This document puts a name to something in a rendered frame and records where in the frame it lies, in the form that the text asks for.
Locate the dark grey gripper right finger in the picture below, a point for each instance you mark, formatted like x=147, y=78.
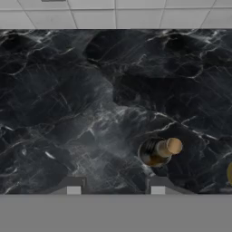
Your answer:
x=158, y=182

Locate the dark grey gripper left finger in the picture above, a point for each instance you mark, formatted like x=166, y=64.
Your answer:
x=74, y=183

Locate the dark wine bottle with cork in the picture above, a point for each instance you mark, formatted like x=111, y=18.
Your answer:
x=158, y=150

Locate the yellow juice bottle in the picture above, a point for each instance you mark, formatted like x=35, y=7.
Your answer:
x=230, y=173

